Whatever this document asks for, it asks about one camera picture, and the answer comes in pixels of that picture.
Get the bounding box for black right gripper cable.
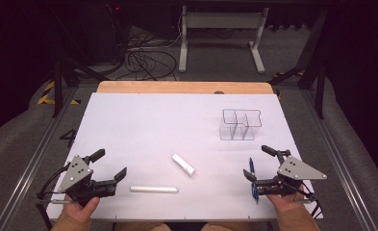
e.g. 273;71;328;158
300;187;324;219

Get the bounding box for person's right hand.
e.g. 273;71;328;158
265;189;307;215

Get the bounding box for wooden table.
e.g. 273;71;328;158
96;80;275;95

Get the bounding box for white table board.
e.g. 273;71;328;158
45;92;324;223

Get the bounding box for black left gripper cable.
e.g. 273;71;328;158
36;163;72;206

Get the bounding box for yellow black hazard tape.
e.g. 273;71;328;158
37;80;82;106

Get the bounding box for tangle of black floor cables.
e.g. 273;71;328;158
113;13;182;82

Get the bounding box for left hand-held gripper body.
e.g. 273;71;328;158
57;154;118;208

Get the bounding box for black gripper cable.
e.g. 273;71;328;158
36;163;72;206
300;187;324;219

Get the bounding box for blue pen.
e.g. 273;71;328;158
248;157;261;204

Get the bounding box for person's left hand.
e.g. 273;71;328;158
62;193;101;223

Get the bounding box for black metal stand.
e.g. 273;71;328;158
50;57;109;118
268;9;328;120

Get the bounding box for long white pen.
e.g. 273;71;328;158
129;186;180;194

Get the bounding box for clear plastic organizer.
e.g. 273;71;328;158
218;108;263;141

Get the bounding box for short white stick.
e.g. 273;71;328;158
171;153;197;177

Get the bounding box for aluminium floor rail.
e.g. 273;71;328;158
0;86;79;231
300;90;378;231

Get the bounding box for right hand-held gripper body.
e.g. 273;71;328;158
253;154;328;197

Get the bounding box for white metal stand frame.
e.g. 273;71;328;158
178;5;270;75

